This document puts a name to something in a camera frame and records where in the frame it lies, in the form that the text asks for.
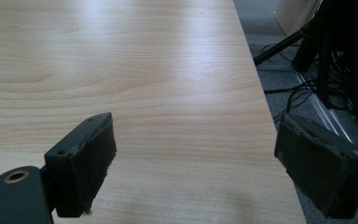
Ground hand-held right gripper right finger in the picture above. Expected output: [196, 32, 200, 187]
[273, 113, 358, 219]

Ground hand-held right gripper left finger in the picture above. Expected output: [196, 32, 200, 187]
[44, 112, 117, 218]

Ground black tripod stand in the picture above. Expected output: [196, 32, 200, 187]
[254, 0, 358, 108]

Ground beige board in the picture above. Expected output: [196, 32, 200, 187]
[274, 0, 323, 37]

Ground metal floor rail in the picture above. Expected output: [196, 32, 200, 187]
[293, 71, 353, 144]

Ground black cables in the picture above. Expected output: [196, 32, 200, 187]
[259, 43, 355, 124]

